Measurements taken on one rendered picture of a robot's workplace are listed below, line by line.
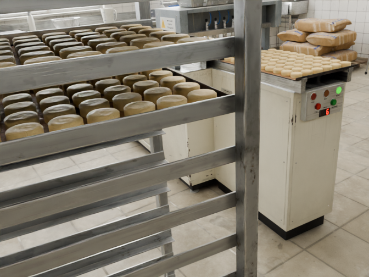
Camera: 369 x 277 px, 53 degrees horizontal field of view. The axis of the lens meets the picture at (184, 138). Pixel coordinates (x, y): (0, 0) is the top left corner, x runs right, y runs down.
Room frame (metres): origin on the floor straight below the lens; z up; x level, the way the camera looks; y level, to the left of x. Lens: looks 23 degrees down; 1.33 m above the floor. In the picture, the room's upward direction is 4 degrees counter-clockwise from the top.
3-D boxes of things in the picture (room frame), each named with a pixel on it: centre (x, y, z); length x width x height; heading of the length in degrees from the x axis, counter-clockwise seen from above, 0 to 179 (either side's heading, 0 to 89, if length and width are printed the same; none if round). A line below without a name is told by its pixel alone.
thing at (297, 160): (1.98, -0.49, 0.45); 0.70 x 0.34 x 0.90; 27
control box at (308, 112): (1.66, -0.66, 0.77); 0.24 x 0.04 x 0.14; 117
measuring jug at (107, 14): (4.69, 0.80, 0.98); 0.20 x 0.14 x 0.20; 73
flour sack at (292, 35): (5.80, -1.90, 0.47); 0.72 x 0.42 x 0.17; 123
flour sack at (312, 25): (5.54, -2.07, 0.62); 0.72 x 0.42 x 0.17; 39
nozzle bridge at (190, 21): (2.43, -0.27, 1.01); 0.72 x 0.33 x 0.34; 117
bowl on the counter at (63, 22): (4.55, 1.28, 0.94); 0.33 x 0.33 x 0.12
